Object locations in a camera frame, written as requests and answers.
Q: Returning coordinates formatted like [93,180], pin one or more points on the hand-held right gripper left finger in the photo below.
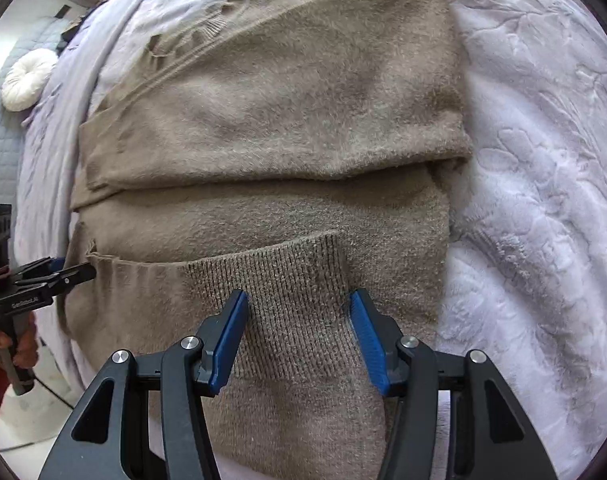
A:
[228,340]

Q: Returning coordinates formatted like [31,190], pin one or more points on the small dark wall switch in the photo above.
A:
[63,11]

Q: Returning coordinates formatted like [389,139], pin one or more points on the person's left hand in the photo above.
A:
[29,347]

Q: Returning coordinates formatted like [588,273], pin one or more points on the dark bedside clutter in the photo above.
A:
[76,27]

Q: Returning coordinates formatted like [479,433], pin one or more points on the white round cushion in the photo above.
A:
[28,80]

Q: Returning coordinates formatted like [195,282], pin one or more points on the brown knitted sweater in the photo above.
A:
[283,110]

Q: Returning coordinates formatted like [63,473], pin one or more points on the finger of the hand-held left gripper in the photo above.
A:
[36,267]
[73,276]

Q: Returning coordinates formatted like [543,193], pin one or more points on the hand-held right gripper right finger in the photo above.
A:
[371,340]

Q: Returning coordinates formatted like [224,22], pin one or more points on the lavender embossed blanket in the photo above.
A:
[533,160]

